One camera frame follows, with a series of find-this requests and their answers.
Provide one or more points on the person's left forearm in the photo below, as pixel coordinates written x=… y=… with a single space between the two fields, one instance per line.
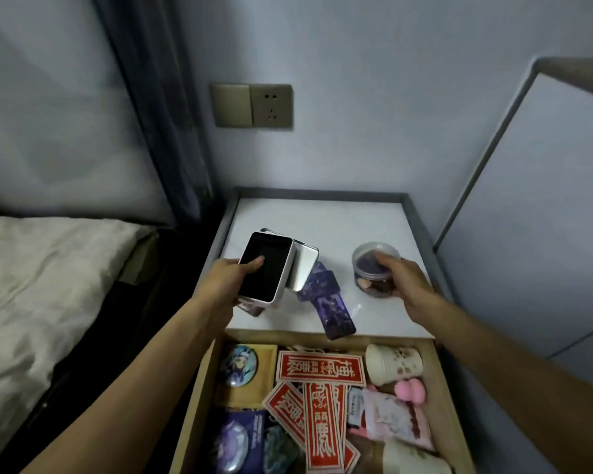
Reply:
x=143 y=389

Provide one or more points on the dark blue curtain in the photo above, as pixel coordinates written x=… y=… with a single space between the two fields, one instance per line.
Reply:
x=163 y=103

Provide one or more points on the grey white nightstand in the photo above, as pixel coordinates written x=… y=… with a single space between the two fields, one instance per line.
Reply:
x=341 y=222

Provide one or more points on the small white sachet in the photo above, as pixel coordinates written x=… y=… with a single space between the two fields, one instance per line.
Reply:
x=356 y=408

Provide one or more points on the beige wall socket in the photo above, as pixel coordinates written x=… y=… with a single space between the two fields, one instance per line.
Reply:
x=272 y=106

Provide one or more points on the person's right forearm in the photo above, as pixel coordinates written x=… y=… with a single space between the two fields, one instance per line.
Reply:
x=519 y=389

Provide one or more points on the person's right hand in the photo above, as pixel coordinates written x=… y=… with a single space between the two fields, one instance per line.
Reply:
x=412 y=291

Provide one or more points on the teal wrapped item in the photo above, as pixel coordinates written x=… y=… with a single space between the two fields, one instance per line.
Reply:
x=279 y=451

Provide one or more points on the person's left thumb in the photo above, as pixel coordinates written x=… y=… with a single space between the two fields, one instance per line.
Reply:
x=253 y=264

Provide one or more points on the beige light switch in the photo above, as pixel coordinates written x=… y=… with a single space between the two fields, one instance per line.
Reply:
x=232 y=106

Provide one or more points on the person's right thumb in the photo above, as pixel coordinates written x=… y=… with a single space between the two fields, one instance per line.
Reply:
x=389 y=264

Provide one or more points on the pink makeup sponge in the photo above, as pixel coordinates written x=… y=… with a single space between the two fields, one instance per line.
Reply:
x=409 y=391

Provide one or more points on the purple picture card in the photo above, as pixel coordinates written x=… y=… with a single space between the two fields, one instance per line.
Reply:
x=319 y=281
x=336 y=315

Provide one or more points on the round blue character badge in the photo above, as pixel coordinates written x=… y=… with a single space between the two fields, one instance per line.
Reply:
x=239 y=366

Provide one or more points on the white floral paper cup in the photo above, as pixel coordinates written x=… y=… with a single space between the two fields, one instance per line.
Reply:
x=393 y=364

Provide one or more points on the round purple character badge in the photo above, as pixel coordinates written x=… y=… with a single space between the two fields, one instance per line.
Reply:
x=231 y=449

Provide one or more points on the silver tin lid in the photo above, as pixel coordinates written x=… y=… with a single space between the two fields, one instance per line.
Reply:
x=304 y=264

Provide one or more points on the pink white packet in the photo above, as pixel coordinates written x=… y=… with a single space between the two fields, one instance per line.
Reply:
x=395 y=419

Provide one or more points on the red paper strip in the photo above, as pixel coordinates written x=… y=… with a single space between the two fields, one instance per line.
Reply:
x=284 y=407
x=321 y=369
x=323 y=429

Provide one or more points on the wooden drawer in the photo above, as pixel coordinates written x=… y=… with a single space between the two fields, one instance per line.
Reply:
x=444 y=414

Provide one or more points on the blue booklet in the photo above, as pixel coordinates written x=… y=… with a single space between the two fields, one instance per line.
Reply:
x=257 y=429

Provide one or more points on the plain white cup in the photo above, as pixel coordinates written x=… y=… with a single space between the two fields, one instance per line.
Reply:
x=415 y=461

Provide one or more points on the clear round jar dark contents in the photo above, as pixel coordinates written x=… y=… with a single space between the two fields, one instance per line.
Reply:
x=370 y=276

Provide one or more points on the person's left hand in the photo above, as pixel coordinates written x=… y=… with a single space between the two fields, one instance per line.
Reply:
x=217 y=288

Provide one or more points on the white wardrobe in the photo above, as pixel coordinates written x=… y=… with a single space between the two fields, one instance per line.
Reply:
x=533 y=217

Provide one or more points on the white tin box black inside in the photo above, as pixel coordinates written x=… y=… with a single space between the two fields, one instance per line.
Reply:
x=272 y=271

